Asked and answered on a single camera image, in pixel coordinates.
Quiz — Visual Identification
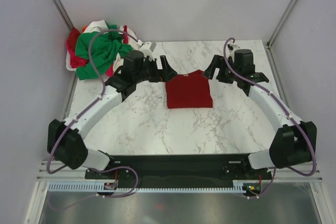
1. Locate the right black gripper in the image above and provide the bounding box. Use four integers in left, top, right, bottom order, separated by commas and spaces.
202, 55, 240, 85

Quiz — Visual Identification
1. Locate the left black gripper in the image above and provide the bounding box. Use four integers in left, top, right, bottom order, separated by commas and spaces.
134, 56, 176, 84

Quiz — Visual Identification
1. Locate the dark red t shirt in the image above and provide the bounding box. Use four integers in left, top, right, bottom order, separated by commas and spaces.
165, 70, 213, 109

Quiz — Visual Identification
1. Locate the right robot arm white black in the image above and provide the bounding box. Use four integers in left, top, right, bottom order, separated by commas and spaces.
203, 47, 317, 179

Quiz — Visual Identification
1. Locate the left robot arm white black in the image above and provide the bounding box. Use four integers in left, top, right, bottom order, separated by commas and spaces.
47, 50, 177, 178

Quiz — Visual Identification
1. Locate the green t shirt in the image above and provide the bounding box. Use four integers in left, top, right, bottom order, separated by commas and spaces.
75, 20, 134, 77

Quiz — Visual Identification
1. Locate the cream white t shirt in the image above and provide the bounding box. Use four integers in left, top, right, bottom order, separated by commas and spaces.
64, 20, 140, 76

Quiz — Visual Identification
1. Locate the pink magenta t shirt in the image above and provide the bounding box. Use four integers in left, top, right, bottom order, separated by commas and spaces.
66, 50, 89, 71

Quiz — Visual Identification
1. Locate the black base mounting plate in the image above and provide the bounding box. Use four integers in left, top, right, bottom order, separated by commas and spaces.
85, 154, 271, 188

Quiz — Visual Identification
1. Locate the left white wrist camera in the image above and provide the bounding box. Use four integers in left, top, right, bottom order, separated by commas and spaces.
139, 41, 156, 58

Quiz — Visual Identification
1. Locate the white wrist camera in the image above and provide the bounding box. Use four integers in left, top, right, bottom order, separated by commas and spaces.
139, 41, 156, 58
227, 44, 240, 58

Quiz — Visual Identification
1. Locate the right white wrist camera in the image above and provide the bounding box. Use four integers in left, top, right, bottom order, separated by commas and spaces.
227, 44, 240, 58

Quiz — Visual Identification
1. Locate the right aluminium frame post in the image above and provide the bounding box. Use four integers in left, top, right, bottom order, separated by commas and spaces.
266, 0, 299, 50

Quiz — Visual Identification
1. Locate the white slotted cable duct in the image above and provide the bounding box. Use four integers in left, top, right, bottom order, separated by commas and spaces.
48, 180, 261, 193

